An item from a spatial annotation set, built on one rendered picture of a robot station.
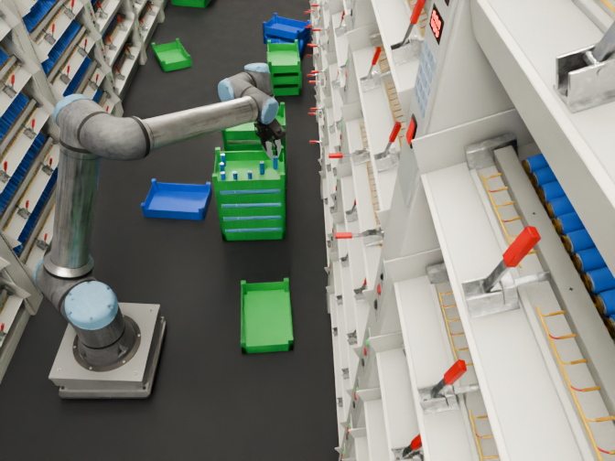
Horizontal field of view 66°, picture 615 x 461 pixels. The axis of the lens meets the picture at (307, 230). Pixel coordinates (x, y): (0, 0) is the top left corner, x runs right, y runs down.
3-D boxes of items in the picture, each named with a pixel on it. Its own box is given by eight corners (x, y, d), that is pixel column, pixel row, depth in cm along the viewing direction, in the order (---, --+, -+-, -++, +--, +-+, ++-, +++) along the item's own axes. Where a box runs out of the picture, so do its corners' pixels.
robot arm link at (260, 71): (237, 67, 176) (256, 58, 182) (243, 100, 183) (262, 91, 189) (253, 69, 170) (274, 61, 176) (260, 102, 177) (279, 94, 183)
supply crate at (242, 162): (214, 190, 203) (211, 176, 197) (217, 161, 217) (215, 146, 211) (285, 188, 205) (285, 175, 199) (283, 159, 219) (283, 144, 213)
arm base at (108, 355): (74, 369, 163) (67, 355, 155) (82, 320, 175) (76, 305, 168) (133, 363, 166) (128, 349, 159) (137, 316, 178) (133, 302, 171)
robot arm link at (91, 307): (93, 357, 156) (80, 329, 143) (65, 324, 163) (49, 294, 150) (134, 327, 164) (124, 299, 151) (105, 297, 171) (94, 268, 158)
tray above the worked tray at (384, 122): (391, 251, 78) (368, 192, 69) (357, 68, 120) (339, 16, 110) (521, 218, 73) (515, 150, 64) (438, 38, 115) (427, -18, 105)
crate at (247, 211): (219, 217, 215) (216, 204, 209) (221, 187, 228) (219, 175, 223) (285, 215, 216) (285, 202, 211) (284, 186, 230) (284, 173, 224)
